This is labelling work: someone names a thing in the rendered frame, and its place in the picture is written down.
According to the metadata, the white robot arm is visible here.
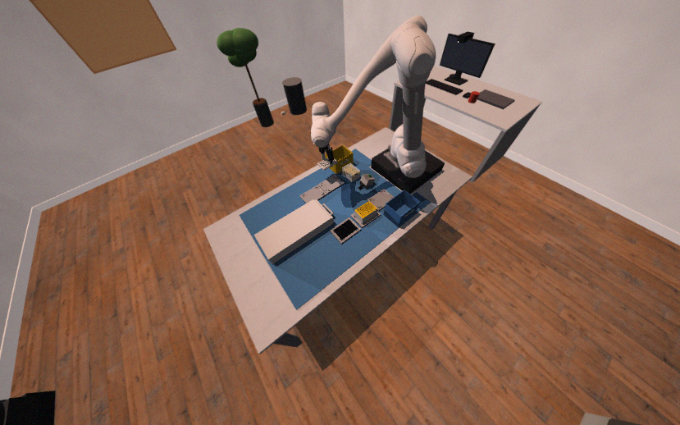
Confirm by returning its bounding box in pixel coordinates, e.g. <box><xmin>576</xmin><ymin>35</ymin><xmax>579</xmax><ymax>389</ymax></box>
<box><xmin>311</xmin><ymin>16</ymin><xmax>436</xmax><ymax>178</ymax></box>

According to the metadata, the yellow open-top bin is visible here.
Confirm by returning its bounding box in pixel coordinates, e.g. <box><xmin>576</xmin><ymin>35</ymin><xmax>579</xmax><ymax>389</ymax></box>
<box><xmin>330</xmin><ymin>145</ymin><xmax>354</xmax><ymax>174</ymax></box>

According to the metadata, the dark blue bench mat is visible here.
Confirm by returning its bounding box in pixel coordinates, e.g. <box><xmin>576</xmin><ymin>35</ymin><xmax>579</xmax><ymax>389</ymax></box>
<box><xmin>240</xmin><ymin>149</ymin><xmax>430</xmax><ymax>310</ymax></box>

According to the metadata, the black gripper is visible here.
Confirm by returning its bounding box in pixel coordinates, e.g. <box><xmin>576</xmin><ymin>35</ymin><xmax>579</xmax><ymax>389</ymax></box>
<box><xmin>319</xmin><ymin>144</ymin><xmax>334</xmax><ymax>168</ymax></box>

